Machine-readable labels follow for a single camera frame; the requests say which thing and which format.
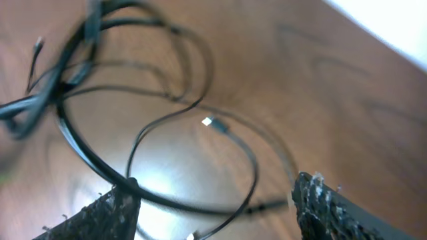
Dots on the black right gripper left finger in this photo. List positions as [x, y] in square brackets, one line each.
[113, 216]

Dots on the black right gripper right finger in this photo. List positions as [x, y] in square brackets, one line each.
[322, 213]

